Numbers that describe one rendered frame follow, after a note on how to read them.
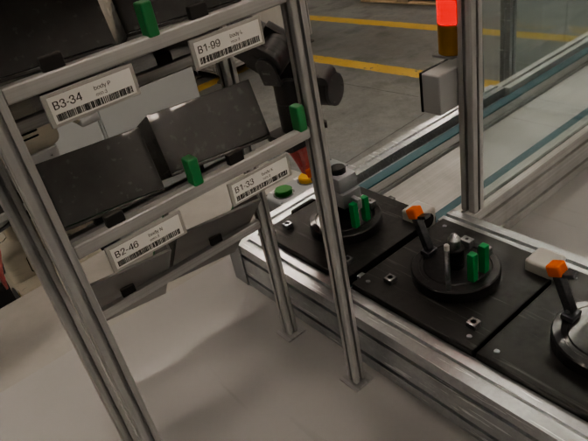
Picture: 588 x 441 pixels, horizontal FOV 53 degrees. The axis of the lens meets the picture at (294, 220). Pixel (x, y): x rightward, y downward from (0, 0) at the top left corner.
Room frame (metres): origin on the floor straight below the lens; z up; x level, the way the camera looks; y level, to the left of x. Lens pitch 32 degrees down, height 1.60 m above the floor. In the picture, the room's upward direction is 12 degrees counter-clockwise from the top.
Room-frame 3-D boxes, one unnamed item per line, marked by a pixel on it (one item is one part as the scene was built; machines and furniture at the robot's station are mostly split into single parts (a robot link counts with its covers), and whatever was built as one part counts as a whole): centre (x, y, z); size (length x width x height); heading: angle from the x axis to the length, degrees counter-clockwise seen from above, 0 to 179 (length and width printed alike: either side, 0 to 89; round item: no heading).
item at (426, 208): (0.93, -0.23, 0.97); 0.05 x 0.05 x 0.04; 34
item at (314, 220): (0.96, -0.10, 0.98); 0.14 x 0.14 x 0.02
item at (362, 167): (1.24, -0.24, 0.91); 0.89 x 0.06 x 0.11; 124
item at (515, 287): (0.74, -0.24, 1.01); 0.24 x 0.24 x 0.13; 34
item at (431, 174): (1.10, -0.36, 0.91); 0.84 x 0.28 x 0.10; 124
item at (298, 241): (0.96, -0.10, 0.96); 0.24 x 0.24 x 0.02; 34
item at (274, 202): (1.18, -0.05, 0.93); 0.21 x 0.07 x 0.06; 124
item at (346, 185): (0.95, -0.10, 1.06); 0.08 x 0.04 x 0.07; 31
